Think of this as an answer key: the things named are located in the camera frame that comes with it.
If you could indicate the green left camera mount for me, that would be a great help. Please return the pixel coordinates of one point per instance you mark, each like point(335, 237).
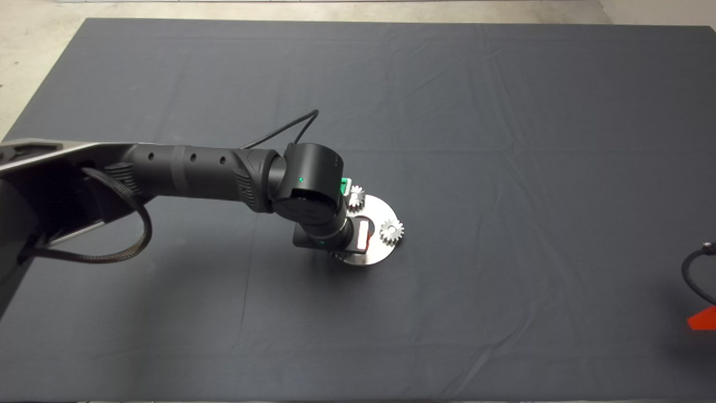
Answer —
point(345, 186)

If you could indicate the small steel gear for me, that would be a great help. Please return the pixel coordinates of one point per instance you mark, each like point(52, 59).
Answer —
point(386, 233)
point(357, 200)

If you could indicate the dark grey table cloth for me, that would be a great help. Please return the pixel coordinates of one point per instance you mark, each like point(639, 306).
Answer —
point(503, 112)

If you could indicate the round metal plate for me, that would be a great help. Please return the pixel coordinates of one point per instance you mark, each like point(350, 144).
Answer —
point(380, 254)

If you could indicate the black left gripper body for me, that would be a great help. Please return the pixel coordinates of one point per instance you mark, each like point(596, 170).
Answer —
point(330, 238)

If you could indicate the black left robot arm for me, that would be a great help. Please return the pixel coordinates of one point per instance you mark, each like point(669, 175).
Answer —
point(196, 168)

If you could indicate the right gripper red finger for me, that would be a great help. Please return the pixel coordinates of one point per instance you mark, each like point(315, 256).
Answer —
point(706, 320)

